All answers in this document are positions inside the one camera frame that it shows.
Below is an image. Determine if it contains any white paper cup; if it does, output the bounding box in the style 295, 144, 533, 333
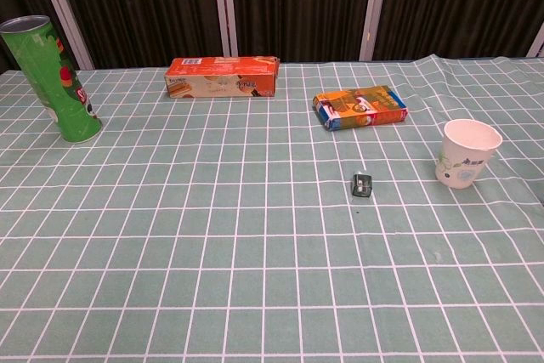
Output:
434, 118, 504, 190

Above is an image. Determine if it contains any small grey clip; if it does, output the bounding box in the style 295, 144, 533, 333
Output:
350, 172, 374, 201

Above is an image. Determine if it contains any long orange cardboard box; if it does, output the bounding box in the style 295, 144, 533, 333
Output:
163, 55, 281, 101

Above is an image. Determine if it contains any colourful flat snack box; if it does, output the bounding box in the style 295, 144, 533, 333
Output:
312, 84, 409, 132

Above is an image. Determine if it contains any green checked tablecloth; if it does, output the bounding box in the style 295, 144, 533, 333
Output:
0, 53, 544, 363

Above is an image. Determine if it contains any green chips can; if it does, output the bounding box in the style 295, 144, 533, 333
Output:
0, 14, 104, 144

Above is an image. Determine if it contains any grey screen frame post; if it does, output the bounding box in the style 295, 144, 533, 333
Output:
525, 22, 544, 59
211, 0, 238, 58
31, 0, 95, 71
358, 0, 391, 62

